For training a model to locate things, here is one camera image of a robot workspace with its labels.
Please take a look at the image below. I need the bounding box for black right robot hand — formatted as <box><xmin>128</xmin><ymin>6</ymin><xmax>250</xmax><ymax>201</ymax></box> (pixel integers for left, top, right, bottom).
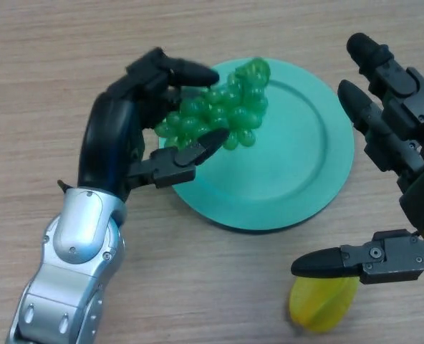
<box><xmin>291</xmin><ymin>32</ymin><xmax>424</xmax><ymax>286</ymax></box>

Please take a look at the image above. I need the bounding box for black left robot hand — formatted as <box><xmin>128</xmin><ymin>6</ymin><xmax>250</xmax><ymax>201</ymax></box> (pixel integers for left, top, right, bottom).
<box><xmin>77</xmin><ymin>46</ymin><xmax>230</xmax><ymax>199</ymax></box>

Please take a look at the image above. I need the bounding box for green grapes bunch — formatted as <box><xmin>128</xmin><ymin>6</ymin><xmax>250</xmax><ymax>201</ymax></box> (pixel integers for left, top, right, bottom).
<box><xmin>154</xmin><ymin>56</ymin><xmax>272</xmax><ymax>152</ymax></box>

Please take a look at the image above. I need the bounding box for green round plate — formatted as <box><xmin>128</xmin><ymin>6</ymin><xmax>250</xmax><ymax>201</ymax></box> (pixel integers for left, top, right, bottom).
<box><xmin>158</xmin><ymin>57</ymin><xmax>355</xmax><ymax>233</ymax></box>

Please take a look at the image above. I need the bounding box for yellow starfruit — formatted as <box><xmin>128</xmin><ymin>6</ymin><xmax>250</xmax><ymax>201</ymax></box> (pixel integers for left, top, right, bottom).
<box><xmin>289</xmin><ymin>274</ymin><xmax>359</xmax><ymax>334</ymax></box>

